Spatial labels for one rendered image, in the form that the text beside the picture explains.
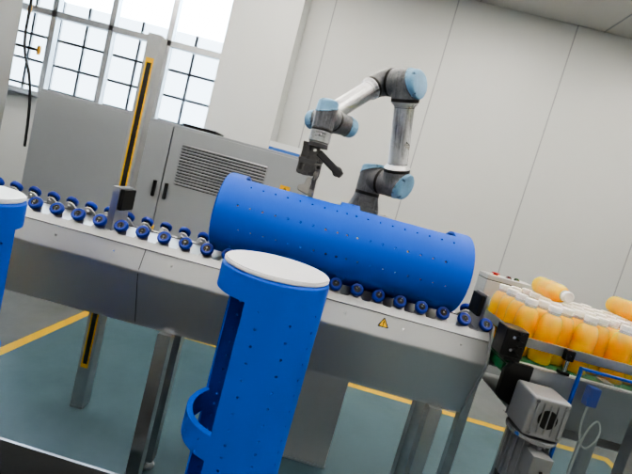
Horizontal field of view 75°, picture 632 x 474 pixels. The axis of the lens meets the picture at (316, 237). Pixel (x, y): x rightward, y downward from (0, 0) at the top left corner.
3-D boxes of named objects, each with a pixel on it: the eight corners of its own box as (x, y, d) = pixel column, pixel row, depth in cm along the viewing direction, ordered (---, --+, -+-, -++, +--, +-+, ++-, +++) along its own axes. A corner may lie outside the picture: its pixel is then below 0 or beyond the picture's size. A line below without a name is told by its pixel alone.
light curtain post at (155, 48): (76, 399, 196) (154, 37, 177) (88, 402, 196) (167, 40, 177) (69, 405, 190) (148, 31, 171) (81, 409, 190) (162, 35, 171)
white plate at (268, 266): (287, 254, 127) (286, 258, 127) (206, 245, 108) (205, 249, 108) (351, 285, 107) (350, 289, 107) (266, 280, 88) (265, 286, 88)
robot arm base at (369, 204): (344, 206, 202) (349, 186, 201) (373, 213, 204) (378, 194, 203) (349, 210, 188) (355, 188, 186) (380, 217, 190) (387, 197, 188)
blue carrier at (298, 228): (222, 245, 163) (240, 175, 162) (435, 303, 163) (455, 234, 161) (200, 252, 135) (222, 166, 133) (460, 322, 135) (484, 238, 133)
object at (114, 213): (118, 226, 155) (127, 185, 153) (129, 229, 155) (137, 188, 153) (104, 228, 145) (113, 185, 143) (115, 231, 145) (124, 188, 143)
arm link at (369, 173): (365, 190, 203) (372, 164, 201) (387, 197, 194) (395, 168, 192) (350, 187, 194) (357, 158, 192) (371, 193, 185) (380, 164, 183)
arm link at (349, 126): (340, 116, 160) (322, 107, 152) (363, 119, 152) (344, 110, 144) (335, 136, 161) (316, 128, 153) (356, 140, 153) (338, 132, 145)
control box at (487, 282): (472, 291, 183) (480, 269, 182) (516, 303, 183) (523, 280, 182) (481, 296, 173) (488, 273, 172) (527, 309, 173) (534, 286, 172)
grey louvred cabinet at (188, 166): (51, 261, 375) (82, 102, 359) (277, 326, 365) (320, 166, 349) (1, 272, 321) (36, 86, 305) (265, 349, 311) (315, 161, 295)
